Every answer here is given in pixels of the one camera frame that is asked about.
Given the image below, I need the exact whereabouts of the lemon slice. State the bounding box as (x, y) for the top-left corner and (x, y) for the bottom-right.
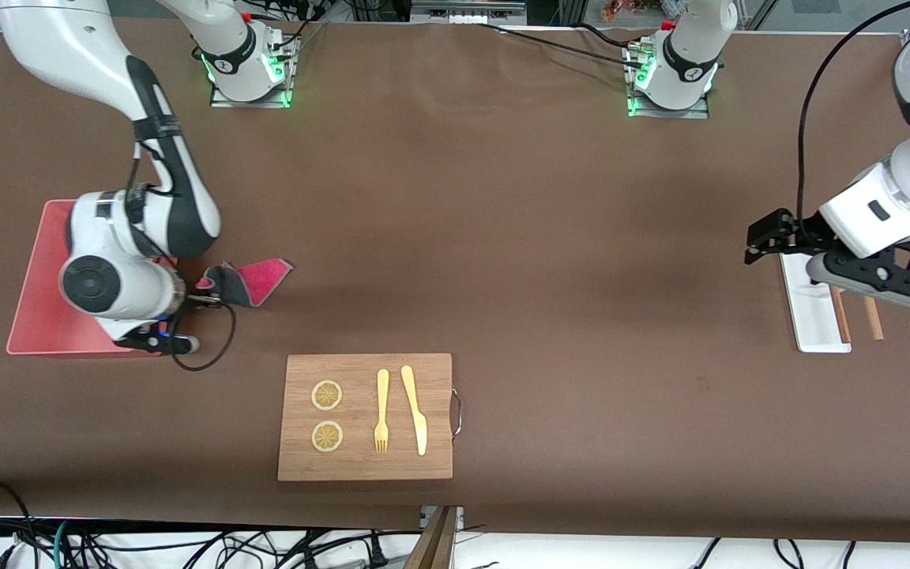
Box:
(311, 380), (344, 412)
(311, 421), (344, 454)

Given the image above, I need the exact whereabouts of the pink plastic bin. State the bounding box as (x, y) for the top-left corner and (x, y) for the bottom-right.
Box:
(6, 199), (179, 357)

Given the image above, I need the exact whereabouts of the black cable on table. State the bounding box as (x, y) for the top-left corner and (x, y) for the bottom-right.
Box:
(477, 22), (645, 68)

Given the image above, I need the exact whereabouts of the yellow knife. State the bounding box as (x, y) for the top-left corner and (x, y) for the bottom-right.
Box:
(400, 365), (428, 457)

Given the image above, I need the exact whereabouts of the white rectangular tray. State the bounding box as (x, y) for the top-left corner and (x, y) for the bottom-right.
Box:
(778, 253), (852, 353)

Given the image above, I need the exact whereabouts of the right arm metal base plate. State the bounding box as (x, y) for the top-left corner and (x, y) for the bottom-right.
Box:
(210, 36), (293, 109)

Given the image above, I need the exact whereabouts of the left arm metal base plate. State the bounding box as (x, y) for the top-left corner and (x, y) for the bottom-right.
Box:
(627, 43), (710, 119)

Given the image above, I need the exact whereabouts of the yellow fork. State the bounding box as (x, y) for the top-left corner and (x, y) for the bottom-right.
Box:
(374, 369), (390, 454)

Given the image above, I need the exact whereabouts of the brown wooden post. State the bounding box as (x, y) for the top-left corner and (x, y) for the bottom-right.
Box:
(404, 506), (460, 569)

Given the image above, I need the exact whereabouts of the red and grey cloth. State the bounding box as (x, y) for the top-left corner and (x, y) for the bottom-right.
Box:
(194, 258), (294, 309)

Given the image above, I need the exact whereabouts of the wooden cutting board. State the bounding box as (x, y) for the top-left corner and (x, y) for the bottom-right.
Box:
(277, 353), (454, 482)

